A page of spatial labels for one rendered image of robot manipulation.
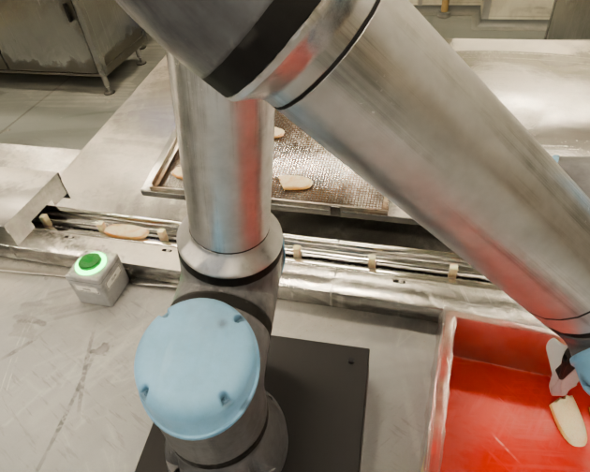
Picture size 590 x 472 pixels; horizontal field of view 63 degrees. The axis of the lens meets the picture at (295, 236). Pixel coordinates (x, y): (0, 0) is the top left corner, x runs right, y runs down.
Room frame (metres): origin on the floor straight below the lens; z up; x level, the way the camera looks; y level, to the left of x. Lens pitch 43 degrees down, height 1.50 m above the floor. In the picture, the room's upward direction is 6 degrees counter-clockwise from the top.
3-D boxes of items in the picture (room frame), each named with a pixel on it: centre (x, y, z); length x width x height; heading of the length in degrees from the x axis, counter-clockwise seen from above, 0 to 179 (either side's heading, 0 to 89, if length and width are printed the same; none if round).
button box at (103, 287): (0.63, 0.37, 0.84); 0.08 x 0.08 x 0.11; 71
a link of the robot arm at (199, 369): (0.27, 0.11, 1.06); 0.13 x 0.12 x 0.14; 169
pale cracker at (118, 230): (0.76, 0.34, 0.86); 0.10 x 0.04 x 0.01; 71
